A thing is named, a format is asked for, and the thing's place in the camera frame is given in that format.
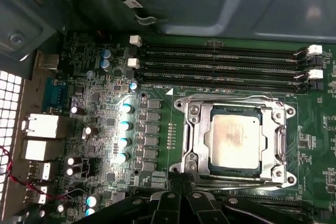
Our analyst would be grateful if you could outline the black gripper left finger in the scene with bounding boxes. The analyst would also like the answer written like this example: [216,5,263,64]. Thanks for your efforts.
[75,172,184,224]

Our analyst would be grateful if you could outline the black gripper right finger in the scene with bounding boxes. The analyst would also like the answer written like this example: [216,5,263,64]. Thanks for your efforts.
[182,173,313,224]

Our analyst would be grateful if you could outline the CPU chip silver lid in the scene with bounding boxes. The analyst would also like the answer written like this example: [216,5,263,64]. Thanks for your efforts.
[208,104,263,176]

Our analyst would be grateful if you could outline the metal socket cover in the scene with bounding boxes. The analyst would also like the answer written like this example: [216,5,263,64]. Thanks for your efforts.
[185,102,287,183]

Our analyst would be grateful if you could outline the CPU socket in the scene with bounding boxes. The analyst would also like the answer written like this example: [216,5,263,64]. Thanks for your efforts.
[169,93,299,190]

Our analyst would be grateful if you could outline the RAM slot white clips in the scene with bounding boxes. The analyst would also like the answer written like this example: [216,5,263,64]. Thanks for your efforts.
[128,57,324,80]
[129,35,323,57]

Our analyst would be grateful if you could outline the green motherboard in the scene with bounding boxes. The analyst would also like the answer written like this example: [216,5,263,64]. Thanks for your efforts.
[34,31,336,224]

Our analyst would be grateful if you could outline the small silver port block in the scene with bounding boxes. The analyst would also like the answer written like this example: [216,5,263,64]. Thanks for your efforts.
[27,161,53,182]
[25,185,49,205]

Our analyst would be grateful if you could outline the silver usb port block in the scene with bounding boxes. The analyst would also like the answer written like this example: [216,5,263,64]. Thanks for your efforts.
[22,138,66,162]

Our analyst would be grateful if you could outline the silver network port block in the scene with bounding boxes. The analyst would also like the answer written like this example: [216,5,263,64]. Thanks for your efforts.
[22,113,68,140]

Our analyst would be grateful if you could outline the blue serial port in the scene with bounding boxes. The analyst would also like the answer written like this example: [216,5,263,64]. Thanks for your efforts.
[43,77,69,113]

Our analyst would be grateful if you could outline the grey metal port socket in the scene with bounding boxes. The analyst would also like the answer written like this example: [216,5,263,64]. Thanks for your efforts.
[35,51,61,71]

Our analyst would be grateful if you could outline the black PC case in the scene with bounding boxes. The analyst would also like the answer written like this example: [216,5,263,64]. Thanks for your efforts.
[0,0,336,224]

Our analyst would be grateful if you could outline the red black thin wire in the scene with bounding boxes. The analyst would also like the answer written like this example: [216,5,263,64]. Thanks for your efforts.
[0,145,69,201]

